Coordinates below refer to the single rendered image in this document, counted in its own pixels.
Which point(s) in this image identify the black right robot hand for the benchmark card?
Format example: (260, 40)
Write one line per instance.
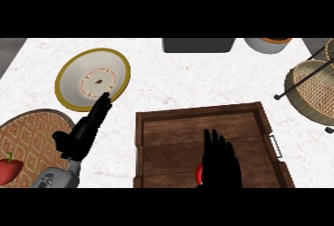
(220, 164)

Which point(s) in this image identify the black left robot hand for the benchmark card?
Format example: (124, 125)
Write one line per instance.
(83, 132)

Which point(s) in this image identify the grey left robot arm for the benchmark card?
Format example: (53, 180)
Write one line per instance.
(58, 176)

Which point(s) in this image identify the red tomato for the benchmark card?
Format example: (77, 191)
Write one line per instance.
(198, 174)

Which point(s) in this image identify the brown wooden tray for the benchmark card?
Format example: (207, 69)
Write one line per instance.
(208, 147)

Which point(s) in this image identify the wicker tiered basket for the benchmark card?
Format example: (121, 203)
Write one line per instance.
(310, 88)

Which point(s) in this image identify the orange patterned oval placemat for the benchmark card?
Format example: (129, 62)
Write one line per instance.
(30, 147)

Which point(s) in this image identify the white plate with gold rim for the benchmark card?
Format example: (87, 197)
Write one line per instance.
(92, 79)

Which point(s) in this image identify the dark grey box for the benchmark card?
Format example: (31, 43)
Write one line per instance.
(198, 45)

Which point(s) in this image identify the white pot with orange rim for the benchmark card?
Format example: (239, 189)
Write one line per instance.
(269, 44)

